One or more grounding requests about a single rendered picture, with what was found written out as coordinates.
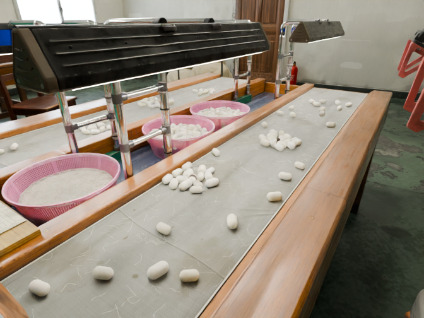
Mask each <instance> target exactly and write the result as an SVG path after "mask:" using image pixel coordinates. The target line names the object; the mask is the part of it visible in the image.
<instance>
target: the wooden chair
mask: <svg viewBox="0 0 424 318"><path fill-rule="evenodd" d="M7 62H13V55H12V54H6V55H0V64H2V63H7ZM13 79H14V77H13V73H10V74H5V75H1V73H0V89H1V92H2V94H3V97H4V101H5V103H6V106H7V108H8V112H9V116H10V119H11V121H15V120H18V119H17V115H29V116H33V115H38V114H43V113H46V112H50V111H54V110H59V104H58V101H57V97H56V96H50V95H46V96H44V94H43V93H39V92H37V94H38V97H35V98H31V99H29V100H25V101H23V102H20V103H16V104H13V102H12V100H11V97H10V95H9V91H8V89H7V87H6V85H5V83H4V82H5V81H9V80H13ZM66 99H67V103H68V107H71V106H74V105H76V101H75V100H76V99H77V97H68V96H66Z"/></svg>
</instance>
